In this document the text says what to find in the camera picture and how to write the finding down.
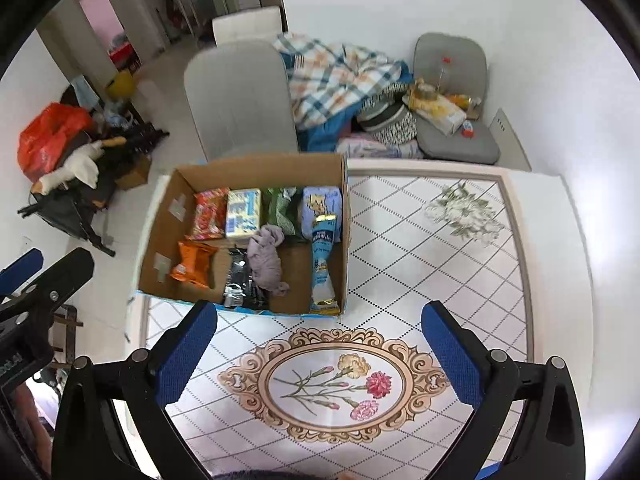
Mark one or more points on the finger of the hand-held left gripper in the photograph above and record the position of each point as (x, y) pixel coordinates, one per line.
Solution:
(65, 272)
(22, 262)

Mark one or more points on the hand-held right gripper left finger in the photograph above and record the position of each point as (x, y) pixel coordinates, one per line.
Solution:
(187, 355)

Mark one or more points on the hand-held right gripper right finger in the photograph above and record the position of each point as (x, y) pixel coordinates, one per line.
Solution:
(450, 355)

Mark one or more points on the orange snack packet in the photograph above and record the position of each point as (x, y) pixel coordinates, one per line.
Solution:
(194, 265)

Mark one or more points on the black snack packet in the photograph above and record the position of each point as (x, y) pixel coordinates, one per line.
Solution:
(240, 280)

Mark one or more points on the pale purple cloth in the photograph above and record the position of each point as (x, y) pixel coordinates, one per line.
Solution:
(267, 260)

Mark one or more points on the red snack packet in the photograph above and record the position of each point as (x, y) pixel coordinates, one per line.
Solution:
(209, 212)

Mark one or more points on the blue and gold tube packet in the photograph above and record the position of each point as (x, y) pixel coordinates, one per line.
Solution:
(322, 260)

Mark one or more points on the green snack packet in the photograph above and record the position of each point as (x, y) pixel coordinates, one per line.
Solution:
(281, 207)

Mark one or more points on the light blue snack bag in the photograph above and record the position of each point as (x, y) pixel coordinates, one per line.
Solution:
(322, 200)

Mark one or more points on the person's left hand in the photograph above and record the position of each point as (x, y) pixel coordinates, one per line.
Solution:
(32, 425)

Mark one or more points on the dark wooden chair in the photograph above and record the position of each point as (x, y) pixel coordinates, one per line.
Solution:
(67, 317)

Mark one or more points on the black folding stroller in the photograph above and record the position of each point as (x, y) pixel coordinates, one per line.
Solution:
(62, 210)

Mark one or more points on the white goose plush toy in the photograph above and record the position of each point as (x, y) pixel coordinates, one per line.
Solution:
(82, 167)

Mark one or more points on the small brown cardboard box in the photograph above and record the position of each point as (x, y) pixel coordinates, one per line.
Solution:
(134, 174)

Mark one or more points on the orange plastic bag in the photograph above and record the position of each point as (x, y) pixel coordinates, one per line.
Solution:
(47, 137)

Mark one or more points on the light blue cloth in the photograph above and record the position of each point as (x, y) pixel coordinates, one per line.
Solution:
(85, 91)

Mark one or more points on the yellow bag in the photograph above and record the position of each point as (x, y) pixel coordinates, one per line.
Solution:
(121, 84)

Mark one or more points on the pink floral cloth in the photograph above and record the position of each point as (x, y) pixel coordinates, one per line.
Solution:
(380, 149)

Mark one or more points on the red and white small item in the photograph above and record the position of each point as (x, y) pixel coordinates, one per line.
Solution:
(468, 129)

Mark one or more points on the yellow and white packet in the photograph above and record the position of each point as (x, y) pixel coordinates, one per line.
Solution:
(442, 117)

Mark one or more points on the black and white striped hat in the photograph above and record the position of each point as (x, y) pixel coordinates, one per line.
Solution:
(387, 120)

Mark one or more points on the grey office chair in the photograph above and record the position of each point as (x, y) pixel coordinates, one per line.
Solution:
(240, 100)

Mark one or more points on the orange small packet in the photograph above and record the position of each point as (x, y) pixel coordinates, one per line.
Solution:
(458, 101)

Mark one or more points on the brown tape roll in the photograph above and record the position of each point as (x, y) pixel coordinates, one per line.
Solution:
(426, 94)

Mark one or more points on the grey cushioned chair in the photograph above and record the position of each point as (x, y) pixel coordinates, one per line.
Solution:
(460, 65)

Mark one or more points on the plaid blanket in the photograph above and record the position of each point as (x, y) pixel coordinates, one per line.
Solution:
(335, 77)

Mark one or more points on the white chair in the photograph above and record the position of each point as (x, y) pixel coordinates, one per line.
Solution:
(247, 25)

